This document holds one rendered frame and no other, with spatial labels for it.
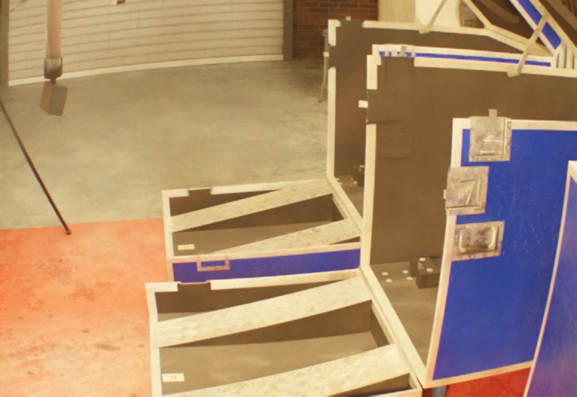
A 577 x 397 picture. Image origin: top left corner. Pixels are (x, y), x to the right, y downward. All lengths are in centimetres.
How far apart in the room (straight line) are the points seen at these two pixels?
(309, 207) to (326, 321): 107
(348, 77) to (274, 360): 164
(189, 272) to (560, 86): 169
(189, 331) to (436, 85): 123
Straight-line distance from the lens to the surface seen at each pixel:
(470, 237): 203
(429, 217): 292
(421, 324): 253
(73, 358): 267
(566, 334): 158
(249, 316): 274
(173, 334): 274
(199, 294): 287
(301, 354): 262
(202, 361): 260
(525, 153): 200
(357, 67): 376
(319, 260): 315
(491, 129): 193
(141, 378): 254
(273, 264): 312
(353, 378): 229
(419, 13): 475
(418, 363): 231
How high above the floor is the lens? 141
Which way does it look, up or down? 20 degrees down
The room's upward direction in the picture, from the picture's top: straight up
